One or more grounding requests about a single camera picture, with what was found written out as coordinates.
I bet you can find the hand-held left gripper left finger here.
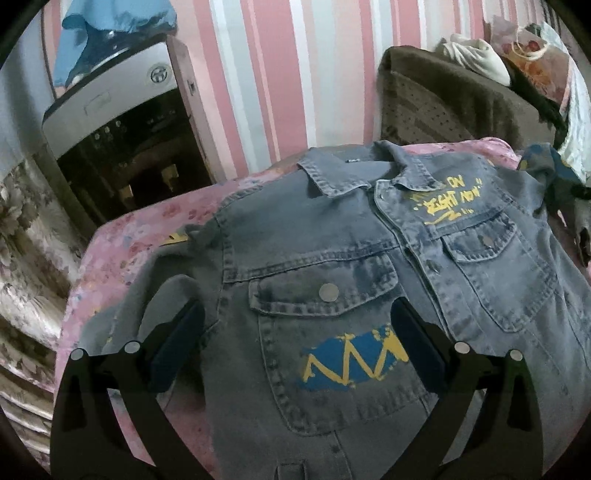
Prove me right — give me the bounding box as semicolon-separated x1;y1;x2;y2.
50;298;218;480

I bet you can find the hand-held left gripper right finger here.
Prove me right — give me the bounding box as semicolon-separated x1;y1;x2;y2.
383;298;546;480

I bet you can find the grey denim jacket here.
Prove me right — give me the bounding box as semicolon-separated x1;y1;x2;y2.
85;141;591;480

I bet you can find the pink floral bedsheet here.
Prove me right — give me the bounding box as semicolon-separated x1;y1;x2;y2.
53;137;591;480

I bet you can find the beige floral curtain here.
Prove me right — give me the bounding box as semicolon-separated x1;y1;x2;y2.
0;152;88;462

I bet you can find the dark printed garment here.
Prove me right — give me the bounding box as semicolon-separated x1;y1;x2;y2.
519;143;591;268

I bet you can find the grey water dispenser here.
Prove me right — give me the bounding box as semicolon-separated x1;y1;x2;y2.
41;34;218;232

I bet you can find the black cloth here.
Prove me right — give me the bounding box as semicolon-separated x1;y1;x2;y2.
503;60;570;139

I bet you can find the white towel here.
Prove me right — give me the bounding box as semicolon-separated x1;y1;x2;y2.
540;23;591;185

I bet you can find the white bundled cloth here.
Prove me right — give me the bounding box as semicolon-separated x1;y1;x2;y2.
436;33;512;86

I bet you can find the floral printed bag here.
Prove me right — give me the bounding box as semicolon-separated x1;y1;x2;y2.
489;16;573;107

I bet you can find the light blue cloth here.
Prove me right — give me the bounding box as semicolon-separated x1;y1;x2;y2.
52;0;178;88

